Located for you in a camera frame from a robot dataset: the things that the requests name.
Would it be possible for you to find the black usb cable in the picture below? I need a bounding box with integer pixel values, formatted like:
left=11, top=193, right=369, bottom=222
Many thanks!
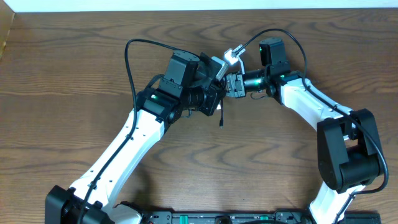
left=218, top=98, right=225, bottom=129

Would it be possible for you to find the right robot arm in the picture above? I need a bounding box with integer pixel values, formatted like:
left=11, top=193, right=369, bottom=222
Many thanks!
left=224, top=38, right=389, bottom=223

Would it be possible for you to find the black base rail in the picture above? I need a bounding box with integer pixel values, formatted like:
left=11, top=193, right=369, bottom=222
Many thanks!
left=136, top=210, right=382, bottom=224

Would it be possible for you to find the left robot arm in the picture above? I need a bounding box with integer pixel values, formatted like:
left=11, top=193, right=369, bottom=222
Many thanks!
left=45, top=50, right=228, bottom=223

